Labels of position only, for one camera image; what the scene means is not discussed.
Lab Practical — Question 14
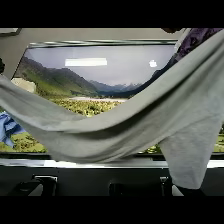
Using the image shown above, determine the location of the purple garment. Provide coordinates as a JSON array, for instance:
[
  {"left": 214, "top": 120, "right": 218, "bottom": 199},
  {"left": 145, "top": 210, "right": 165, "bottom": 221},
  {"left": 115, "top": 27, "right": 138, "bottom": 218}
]
[{"left": 173, "top": 28, "right": 224, "bottom": 63}]

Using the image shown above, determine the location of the silver frame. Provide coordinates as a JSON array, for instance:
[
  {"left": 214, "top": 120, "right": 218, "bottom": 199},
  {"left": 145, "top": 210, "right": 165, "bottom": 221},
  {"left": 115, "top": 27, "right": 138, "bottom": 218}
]
[{"left": 0, "top": 157, "right": 224, "bottom": 197}]

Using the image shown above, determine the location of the blue garment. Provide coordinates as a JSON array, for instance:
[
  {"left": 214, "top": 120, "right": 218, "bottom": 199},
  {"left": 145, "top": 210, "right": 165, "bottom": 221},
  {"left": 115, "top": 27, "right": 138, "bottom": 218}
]
[{"left": 0, "top": 111, "right": 27, "bottom": 148}]

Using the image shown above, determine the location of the grey garment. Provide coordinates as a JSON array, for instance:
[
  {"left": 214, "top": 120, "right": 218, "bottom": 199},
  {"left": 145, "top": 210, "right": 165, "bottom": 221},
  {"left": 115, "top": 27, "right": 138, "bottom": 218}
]
[{"left": 0, "top": 30, "right": 224, "bottom": 190}]

